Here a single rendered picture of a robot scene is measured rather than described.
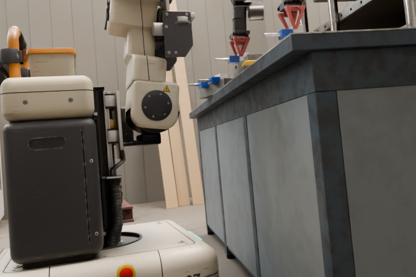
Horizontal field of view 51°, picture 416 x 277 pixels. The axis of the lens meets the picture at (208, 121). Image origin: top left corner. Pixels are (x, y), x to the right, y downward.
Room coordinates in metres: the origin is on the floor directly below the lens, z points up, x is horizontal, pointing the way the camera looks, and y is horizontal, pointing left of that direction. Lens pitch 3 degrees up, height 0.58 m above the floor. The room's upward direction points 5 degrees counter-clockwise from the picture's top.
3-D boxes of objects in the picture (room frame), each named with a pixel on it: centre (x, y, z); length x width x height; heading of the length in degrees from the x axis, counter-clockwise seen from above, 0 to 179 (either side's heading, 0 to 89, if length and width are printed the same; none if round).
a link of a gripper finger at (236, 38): (1.72, -0.16, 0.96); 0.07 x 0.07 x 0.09; 9
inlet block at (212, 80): (1.88, -0.03, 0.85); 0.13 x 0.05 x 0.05; 116
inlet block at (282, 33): (1.46, -0.28, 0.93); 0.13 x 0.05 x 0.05; 99
